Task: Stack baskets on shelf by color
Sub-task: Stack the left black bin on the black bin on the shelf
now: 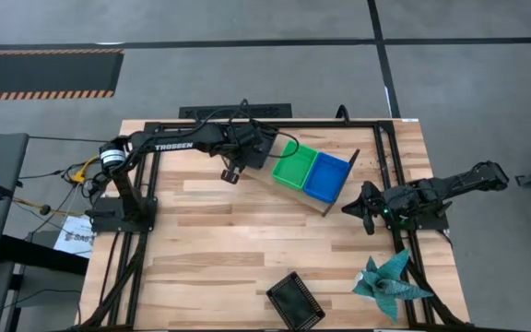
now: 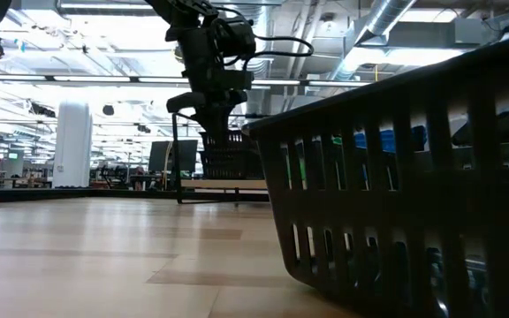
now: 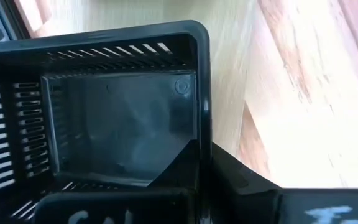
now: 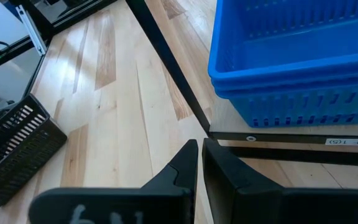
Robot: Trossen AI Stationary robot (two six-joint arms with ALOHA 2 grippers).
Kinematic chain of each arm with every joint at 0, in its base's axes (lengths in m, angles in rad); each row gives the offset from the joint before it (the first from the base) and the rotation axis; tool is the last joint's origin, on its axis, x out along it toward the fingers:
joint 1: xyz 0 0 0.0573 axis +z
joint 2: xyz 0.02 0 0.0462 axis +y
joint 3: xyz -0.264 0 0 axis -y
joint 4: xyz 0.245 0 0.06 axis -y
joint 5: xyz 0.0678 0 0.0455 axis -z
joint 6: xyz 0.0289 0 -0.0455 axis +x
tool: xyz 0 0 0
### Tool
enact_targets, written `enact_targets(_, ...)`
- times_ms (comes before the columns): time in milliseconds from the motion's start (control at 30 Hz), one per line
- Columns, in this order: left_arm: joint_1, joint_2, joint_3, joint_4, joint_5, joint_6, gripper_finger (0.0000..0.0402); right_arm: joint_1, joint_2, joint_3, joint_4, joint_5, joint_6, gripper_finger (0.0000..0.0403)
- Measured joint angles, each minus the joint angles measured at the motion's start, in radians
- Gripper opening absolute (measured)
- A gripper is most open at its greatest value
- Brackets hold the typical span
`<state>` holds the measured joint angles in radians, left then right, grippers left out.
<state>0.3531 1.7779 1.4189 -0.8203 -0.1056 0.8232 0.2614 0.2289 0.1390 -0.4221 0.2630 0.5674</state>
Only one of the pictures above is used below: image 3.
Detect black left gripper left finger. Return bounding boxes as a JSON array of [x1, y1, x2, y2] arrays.
[[34, 139, 200, 224]]

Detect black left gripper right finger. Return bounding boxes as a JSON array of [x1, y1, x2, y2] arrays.
[[211, 142, 358, 224]]

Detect black plastic slotted basket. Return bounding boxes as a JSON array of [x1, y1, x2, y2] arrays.
[[0, 20, 213, 224]]

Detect black metal table frame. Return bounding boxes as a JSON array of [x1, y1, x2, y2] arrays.
[[0, 0, 32, 41]]

